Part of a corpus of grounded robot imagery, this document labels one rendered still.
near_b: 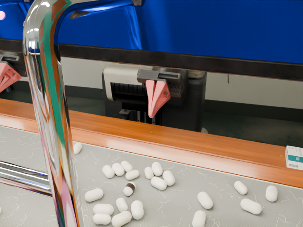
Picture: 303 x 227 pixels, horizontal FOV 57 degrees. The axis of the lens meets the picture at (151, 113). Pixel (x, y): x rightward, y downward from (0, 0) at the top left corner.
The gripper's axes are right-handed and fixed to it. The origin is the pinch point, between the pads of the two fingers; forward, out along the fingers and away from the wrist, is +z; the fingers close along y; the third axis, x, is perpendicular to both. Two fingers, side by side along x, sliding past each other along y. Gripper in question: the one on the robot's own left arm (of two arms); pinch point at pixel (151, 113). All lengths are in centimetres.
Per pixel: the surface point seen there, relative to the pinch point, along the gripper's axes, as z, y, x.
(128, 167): 12.3, -2.5, 2.8
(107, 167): 13.6, -6.5, 1.3
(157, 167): 10.7, 3.5, 3.6
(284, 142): -64, 51, 165
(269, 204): 12.7, 26.4, 4.7
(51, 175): 21.3, 5.5, -34.1
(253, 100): -103, 25, 178
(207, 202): 15.8, 15.4, -0.3
